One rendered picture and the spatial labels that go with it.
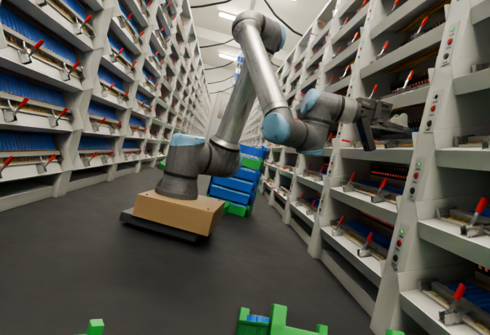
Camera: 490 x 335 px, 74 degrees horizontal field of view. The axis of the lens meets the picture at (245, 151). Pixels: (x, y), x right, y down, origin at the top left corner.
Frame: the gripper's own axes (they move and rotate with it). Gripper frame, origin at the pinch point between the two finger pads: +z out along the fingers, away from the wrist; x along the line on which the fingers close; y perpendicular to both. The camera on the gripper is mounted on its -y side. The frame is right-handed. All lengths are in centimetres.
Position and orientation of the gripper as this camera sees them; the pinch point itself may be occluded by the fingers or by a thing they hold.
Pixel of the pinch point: (407, 131)
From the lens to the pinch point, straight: 124.8
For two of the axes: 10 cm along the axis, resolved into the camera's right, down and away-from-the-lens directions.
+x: -0.6, -0.1, 10.0
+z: 9.7, 2.3, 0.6
